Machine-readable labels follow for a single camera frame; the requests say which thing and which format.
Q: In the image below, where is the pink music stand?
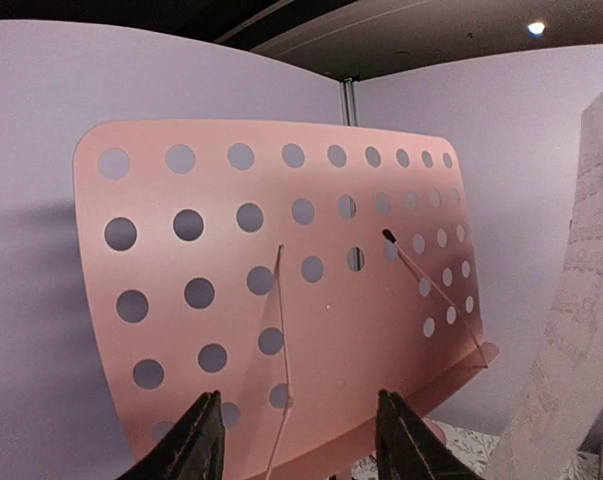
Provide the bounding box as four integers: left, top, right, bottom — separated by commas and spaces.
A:
73, 120, 498, 479

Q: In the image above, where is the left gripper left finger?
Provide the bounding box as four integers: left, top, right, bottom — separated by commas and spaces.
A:
118, 391, 225, 480

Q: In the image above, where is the right aluminium post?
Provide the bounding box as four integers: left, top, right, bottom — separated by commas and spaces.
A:
340, 78, 358, 126

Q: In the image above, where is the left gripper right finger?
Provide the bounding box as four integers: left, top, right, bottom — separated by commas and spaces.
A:
375, 390, 481, 480

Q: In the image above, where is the sheet music paper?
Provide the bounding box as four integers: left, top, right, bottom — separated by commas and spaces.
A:
483, 92, 603, 479

